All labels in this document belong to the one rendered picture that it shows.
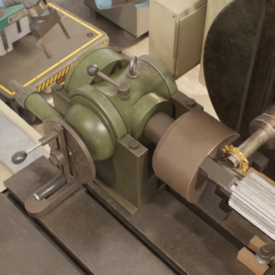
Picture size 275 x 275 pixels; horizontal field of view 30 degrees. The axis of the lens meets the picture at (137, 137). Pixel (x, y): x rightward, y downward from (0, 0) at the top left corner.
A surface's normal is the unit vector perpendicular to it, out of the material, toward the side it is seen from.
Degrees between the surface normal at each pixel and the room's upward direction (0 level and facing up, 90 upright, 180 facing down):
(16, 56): 0
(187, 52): 90
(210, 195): 65
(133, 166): 90
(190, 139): 21
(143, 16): 90
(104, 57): 5
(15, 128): 0
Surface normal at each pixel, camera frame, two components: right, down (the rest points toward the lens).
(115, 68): 0.70, 0.55
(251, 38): -0.72, 0.53
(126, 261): 0.00, -0.65
